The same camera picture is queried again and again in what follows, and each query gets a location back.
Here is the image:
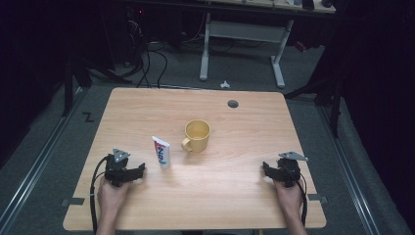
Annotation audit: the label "yellow mug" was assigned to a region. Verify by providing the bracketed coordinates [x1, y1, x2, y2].
[180, 118, 211, 155]

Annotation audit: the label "person's left hand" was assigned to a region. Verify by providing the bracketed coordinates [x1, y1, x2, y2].
[97, 175, 133, 213]

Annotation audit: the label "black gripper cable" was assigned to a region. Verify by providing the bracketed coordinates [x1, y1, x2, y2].
[295, 171, 308, 228]
[89, 155, 111, 235]

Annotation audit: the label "metal floor rail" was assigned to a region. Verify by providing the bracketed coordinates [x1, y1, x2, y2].
[0, 86, 90, 231]
[317, 106, 382, 235]

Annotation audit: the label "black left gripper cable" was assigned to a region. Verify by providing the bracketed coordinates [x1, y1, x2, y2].
[89, 155, 111, 235]

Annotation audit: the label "black floor cables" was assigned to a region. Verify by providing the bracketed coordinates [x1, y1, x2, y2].
[123, 19, 169, 89]

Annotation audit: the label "white-legged desk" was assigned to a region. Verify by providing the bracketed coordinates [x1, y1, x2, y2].
[199, 0, 337, 89]

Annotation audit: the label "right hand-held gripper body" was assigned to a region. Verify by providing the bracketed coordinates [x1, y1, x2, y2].
[275, 151, 309, 189]

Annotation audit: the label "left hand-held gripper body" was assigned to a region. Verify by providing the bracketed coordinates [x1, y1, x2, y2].
[104, 148, 145, 188]

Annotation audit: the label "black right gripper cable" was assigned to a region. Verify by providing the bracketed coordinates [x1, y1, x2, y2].
[295, 171, 308, 228]

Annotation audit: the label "person's right hand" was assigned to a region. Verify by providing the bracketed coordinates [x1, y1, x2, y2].
[273, 179, 304, 213]

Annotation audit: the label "white toothpaste tube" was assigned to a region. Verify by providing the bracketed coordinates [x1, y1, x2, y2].
[151, 135, 171, 170]

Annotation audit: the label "black metal stand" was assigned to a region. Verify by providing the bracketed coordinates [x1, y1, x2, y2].
[283, 72, 345, 138]
[61, 58, 132, 118]

